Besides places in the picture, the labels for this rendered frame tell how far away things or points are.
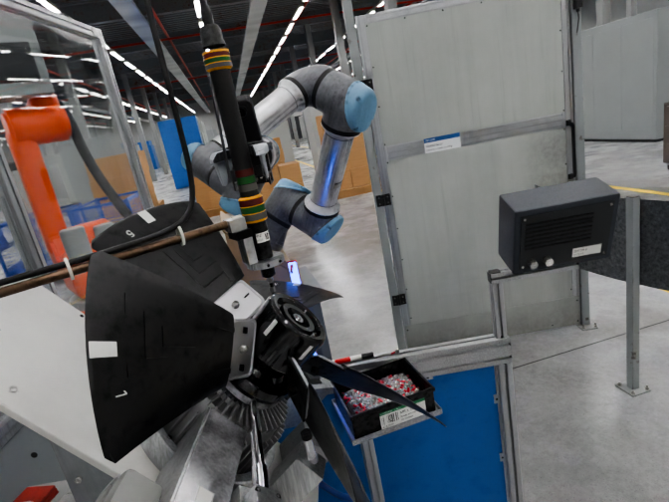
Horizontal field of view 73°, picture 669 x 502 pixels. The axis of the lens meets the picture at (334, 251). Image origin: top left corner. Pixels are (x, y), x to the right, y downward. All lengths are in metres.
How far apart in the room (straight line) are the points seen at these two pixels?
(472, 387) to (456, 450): 0.22
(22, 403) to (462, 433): 1.16
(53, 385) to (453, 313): 2.44
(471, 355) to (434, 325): 1.59
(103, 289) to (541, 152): 2.57
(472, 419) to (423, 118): 1.68
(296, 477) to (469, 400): 0.72
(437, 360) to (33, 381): 0.96
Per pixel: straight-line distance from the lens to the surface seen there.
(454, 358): 1.36
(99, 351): 0.54
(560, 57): 2.89
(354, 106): 1.21
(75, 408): 0.82
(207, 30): 0.81
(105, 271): 0.58
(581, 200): 1.27
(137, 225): 0.89
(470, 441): 1.55
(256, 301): 0.81
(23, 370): 0.83
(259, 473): 0.68
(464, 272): 2.87
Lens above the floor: 1.53
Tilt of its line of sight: 16 degrees down
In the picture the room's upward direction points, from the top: 11 degrees counter-clockwise
